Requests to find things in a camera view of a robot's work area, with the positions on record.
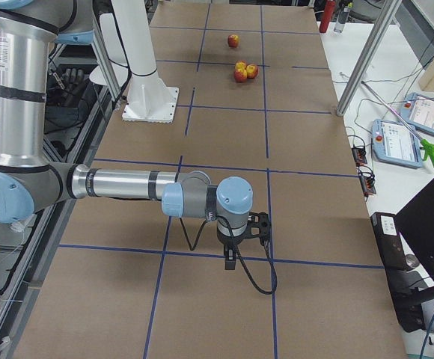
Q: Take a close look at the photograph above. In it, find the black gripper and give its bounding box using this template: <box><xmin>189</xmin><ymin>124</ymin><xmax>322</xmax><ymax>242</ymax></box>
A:
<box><xmin>217</xmin><ymin>224</ymin><xmax>248</xmax><ymax>269</ymax></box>

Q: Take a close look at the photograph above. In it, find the red yellow apple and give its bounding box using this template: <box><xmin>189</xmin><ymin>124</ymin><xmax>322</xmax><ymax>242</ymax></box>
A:
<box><xmin>233</xmin><ymin>68</ymin><xmax>248</xmax><ymax>83</ymax></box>
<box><xmin>234</xmin><ymin>61</ymin><xmax>247</xmax><ymax>71</ymax></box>
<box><xmin>245</xmin><ymin>64</ymin><xmax>259</xmax><ymax>79</ymax></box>
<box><xmin>227</xmin><ymin>34</ymin><xmax>239</xmax><ymax>48</ymax></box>

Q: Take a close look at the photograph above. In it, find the brown paper table mat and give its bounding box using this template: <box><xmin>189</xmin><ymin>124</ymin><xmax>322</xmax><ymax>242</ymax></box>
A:
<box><xmin>13</xmin><ymin>3</ymin><xmax>407</xmax><ymax>359</ymax></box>

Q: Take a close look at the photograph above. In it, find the black orange adapter near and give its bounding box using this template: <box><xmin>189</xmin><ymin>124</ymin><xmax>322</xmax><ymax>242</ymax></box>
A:
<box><xmin>357</xmin><ymin>165</ymin><xmax>376</xmax><ymax>197</ymax></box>

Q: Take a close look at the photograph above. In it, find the red yellow apple front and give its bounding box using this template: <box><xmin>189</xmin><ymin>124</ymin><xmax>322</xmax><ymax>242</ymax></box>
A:
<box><xmin>233</xmin><ymin>68</ymin><xmax>248</xmax><ymax>83</ymax></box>

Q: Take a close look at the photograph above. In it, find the black box on table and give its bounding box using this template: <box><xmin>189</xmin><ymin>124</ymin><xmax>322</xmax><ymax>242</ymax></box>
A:
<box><xmin>370</xmin><ymin>212</ymin><xmax>434</xmax><ymax>333</ymax></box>

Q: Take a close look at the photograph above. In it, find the red yellow apple back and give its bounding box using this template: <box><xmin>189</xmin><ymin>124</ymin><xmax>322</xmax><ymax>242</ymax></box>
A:
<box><xmin>234</xmin><ymin>61</ymin><xmax>247</xmax><ymax>71</ymax></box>

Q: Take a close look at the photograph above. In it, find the blue teach pendant near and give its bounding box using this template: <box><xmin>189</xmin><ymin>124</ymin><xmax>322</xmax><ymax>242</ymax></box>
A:
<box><xmin>371</xmin><ymin>119</ymin><xmax>423</xmax><ymax>168</ymax></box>

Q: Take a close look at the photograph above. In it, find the blue teach pendant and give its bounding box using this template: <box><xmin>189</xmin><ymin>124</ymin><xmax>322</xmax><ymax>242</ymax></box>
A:
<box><xmin>400</xmin><ymin>93</ymin><xmax>434</xmax><ymax>135</ymax></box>
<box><xmin>371</xmin><ymin>119</ymin><xmax>423</xmax><ymax>168</ymax></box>

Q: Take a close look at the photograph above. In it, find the blue teach pendant far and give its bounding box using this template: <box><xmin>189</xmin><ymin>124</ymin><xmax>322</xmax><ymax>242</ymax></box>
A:
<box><xmin>400</xmin><ymin>93</ymin><xmax>434</xmax><ymax>135</ymax></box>

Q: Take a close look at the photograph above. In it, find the clear water bottle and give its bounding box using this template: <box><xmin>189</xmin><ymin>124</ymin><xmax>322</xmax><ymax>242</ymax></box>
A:
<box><xmin>334</xmin><ymin>0</ymin><xmax>353</xmax><ymax>33</ymax></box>

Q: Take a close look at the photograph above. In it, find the red bottle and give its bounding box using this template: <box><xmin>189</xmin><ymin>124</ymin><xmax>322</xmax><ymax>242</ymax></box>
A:
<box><xmin>319</xmin><ymin>0</ymin><xmax>335</xmax><ymax>34</ymax></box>

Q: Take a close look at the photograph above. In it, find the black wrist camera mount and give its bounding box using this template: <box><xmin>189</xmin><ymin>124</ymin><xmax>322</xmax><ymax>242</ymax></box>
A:
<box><xmin>246</xmin><ymin>212</ymin><xmax>272</xmax><ymax>242</ymax></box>

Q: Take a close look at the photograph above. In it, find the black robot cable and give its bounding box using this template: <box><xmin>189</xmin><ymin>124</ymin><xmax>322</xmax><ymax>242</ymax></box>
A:
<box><xmin>178</xmin><ymin>216</ymin><xmax>278</xmax><ymax>295</ymax></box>

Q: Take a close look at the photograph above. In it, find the white pedestal column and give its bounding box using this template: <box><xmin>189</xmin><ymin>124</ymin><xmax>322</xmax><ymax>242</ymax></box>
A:
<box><xmin>112</xmin><ymin>1</ymin><xmax>179</xmax><ymax>123</ymax></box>

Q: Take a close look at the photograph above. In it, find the metal grabber stick green handle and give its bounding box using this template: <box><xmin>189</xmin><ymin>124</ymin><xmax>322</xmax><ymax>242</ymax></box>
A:
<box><xmin>361</xmin><ymin>81</ymin><xmax>434</xmax><ymax>167</ymax></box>

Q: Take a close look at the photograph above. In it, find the aluminium frame post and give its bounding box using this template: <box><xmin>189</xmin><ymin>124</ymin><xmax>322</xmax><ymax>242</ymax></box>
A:
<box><xmin>336</xmin><ymin>0</ymin><xmax>402</xmax><ymax>117</ymax></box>

